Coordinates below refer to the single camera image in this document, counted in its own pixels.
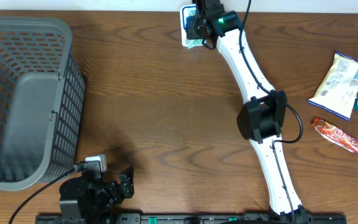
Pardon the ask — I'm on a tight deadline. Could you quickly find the light teal snack packet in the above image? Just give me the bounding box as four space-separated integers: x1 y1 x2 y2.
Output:
187 7 203 49

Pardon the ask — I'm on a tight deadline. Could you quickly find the yellow snack bag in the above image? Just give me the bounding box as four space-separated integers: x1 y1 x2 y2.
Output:
308 51 358 121

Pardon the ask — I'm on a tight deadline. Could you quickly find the red chocolate bar wrapper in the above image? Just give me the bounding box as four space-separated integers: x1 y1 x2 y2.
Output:
312 117 358 153

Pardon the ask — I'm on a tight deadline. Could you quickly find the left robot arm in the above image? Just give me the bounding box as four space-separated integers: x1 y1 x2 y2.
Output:
57 162 134 224

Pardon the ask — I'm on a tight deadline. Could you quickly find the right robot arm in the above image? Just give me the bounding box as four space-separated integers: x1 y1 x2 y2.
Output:
180 1 310 223

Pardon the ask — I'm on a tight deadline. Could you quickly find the white barcode scanner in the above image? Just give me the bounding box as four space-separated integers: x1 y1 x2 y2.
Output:
180 4 196 47

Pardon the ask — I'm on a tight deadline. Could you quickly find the gray plastic basket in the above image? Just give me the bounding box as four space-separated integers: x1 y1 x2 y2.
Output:
0 17 86 191

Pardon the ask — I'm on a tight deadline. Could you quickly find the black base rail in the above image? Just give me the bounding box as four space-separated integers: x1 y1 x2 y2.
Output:
35 212 347 224

